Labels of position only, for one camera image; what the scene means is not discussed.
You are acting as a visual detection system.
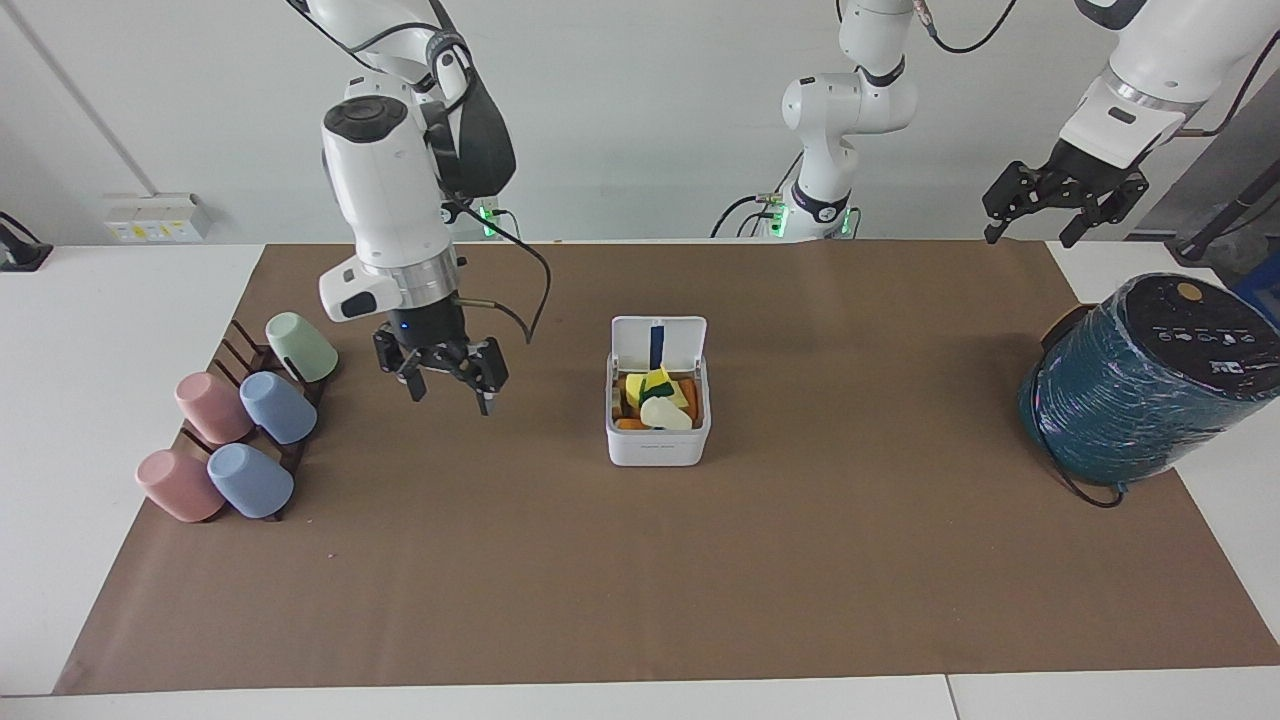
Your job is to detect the pink plastic cup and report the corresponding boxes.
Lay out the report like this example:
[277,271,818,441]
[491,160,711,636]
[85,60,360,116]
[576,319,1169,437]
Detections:
[135,449,227,524]
[174,371,257,447]

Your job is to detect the dark brown cup rack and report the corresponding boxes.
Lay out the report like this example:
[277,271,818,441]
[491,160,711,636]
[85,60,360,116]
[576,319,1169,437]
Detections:
[178,319,328,523]

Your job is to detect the green plastic cup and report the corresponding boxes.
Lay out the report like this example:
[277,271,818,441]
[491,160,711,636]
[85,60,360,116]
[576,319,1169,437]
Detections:
[265,312,340,384]

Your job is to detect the blue box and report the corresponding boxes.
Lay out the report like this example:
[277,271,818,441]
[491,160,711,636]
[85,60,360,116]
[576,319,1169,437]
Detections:
[1228,250,1280,326]

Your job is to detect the blue plastic cup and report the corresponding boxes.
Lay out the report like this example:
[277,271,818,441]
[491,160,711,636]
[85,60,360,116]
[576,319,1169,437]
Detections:
[239,371,319,446]
[206,442,296,520]

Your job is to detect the black cable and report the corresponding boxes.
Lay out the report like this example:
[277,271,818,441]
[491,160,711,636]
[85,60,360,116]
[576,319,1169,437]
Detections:
[440,198,554,347]
[1038,430,1128,510]
[709,150,807,240]
[1175,30,1280,138]
[915,0,1018,55]

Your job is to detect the cream plastic piece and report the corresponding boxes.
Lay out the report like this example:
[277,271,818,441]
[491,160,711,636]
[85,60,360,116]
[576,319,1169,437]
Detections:
[640,397,695,432]

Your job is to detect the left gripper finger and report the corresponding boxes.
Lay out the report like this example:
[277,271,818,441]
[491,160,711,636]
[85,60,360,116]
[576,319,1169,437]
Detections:
[981,159,1062,245]
[1059,174,1150,250]

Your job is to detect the black stand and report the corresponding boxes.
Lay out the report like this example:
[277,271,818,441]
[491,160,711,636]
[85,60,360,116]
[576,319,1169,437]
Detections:
[1174,163,1280,265]
[0,211,55,274]

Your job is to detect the yellow green sponge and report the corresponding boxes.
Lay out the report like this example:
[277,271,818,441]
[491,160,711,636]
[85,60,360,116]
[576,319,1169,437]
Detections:
[625,367,692,410]

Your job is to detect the teal wrapped cylinder appliance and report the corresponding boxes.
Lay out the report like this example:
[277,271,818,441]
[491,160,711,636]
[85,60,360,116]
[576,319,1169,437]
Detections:
[1017,271,1280,489]

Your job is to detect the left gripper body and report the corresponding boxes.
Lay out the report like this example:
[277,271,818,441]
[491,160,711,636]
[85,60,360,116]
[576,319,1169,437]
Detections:
[1044,139,1152,200]

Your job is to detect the white wall socket box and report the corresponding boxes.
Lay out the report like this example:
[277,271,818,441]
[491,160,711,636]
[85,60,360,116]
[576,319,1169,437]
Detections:
[102,192,214,245]

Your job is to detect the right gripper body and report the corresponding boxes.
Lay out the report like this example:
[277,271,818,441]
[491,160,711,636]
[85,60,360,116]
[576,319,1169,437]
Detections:
[396,300,472,370]

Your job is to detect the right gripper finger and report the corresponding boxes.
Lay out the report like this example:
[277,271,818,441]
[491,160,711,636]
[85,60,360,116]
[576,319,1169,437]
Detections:
[372,328,447,404]
[449,337,510,418]

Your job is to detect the white trash bin with lid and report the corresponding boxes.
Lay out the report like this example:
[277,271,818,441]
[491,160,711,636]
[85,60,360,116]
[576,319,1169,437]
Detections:
[604,315,714,468]

